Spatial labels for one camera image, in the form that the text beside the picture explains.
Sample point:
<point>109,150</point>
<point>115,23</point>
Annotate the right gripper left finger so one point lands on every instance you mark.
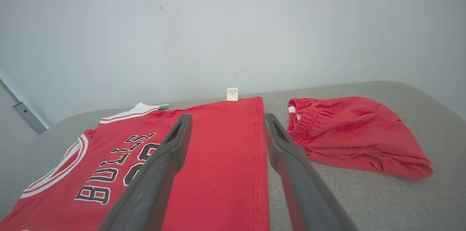
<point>153,187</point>

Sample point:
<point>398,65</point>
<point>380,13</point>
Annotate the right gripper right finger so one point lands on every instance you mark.
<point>305,194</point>

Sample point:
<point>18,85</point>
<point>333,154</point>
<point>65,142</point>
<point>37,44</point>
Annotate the red Bulls jersey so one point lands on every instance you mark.
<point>225,172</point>

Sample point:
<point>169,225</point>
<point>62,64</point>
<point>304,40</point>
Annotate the red Bulls 23 shorts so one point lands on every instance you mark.
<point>356,136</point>

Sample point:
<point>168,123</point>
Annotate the grey metal frame post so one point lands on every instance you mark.
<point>27,114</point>

